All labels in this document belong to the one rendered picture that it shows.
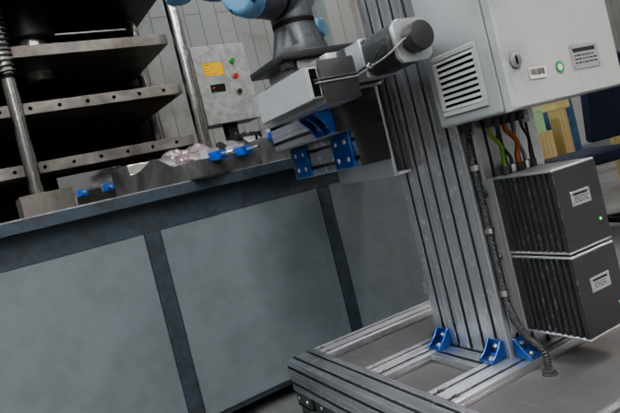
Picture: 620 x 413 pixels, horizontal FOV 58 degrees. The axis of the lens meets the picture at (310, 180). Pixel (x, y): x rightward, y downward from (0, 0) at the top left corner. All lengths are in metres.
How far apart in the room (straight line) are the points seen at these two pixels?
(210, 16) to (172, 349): 3.59
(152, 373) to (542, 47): 1.37
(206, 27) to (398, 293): 3.29
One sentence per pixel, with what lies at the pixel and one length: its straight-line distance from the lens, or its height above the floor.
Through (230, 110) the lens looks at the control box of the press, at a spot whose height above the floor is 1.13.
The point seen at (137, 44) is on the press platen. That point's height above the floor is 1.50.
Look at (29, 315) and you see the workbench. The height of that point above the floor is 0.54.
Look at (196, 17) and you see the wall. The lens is 4.96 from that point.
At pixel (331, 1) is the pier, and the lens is 5.36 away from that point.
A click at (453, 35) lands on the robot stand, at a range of 1.19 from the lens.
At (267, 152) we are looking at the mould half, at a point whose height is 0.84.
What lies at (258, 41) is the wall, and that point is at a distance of 5.08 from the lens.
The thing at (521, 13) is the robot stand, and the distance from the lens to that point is 1.18.
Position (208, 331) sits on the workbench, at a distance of 1.86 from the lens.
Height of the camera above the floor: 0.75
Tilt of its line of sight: 1 degrees down
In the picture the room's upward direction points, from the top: 14 degrees counter-clockwise
